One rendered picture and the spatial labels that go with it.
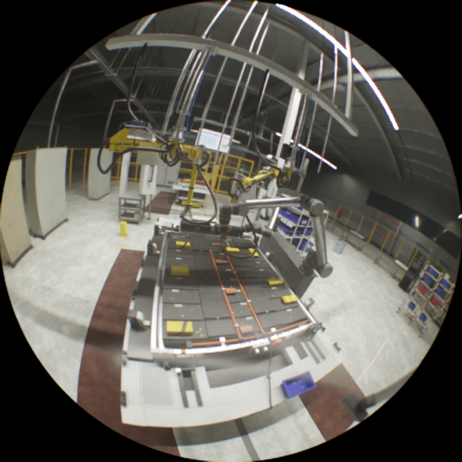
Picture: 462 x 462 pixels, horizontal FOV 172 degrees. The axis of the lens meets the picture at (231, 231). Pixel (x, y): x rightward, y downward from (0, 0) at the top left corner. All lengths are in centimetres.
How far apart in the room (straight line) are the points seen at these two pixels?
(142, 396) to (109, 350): 115
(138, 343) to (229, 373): 63
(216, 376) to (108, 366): 131
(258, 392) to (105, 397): 151
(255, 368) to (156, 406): 72
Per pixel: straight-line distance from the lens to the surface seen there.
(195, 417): 107
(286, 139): 587
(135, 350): 112
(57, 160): 492
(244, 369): 124
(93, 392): 212
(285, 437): 222
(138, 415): 110
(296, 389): 130
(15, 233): 427
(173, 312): 109
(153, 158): 164
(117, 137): 160
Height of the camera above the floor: 191
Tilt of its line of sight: 22 degrees down
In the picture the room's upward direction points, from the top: 15 degrees clockwise
